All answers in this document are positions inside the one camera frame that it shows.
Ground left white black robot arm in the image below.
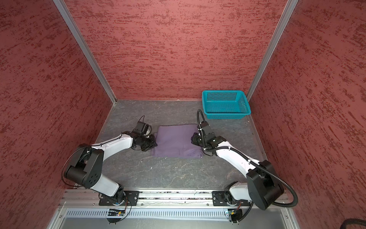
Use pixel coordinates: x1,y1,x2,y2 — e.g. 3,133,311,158
63,131,157,206

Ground teal plastic basket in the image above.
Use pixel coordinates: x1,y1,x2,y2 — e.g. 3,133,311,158
202,90,251,119

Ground right black corrugated cable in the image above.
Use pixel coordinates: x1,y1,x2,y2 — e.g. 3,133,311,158
196,109,299,208

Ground left thin black cable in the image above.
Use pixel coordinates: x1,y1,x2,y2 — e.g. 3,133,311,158
61,115,146,188

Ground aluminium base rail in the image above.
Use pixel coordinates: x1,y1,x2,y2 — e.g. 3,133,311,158
58,189,226,209

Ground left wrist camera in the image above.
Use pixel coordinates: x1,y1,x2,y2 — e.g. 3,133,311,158
133,121,152,136

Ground right aluminium corner post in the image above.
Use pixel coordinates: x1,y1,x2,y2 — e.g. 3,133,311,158
246,0,298,101

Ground left small circuit board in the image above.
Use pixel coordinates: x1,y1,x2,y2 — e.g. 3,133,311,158
107,209,126,217

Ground small circuit board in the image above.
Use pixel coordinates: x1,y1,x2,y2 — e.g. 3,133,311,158
107,209,126,217
227,209,243,222

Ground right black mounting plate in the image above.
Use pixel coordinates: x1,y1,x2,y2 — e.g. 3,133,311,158
212,191,250,207

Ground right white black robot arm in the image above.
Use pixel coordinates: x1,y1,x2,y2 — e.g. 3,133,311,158
191,133,285,210

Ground black mounting plate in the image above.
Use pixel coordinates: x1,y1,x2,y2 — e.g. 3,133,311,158
98,190,140,207
212,191,250,207

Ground aluminium corner post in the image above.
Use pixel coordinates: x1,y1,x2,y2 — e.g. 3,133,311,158
246,0,298,101
53,0,118,106

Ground left aluminium corner post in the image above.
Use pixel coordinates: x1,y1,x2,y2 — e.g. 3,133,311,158
53,0,118,106

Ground white slotted cable duct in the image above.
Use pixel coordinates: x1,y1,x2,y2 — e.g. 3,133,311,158
65,208,229,221

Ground right small circuit board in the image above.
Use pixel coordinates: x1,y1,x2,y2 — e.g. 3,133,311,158
227,209,243,222

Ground purple trousers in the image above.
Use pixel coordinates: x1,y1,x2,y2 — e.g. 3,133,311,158
151,124,203,159

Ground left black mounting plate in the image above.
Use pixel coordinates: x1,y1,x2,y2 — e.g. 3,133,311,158
98,190,140,207

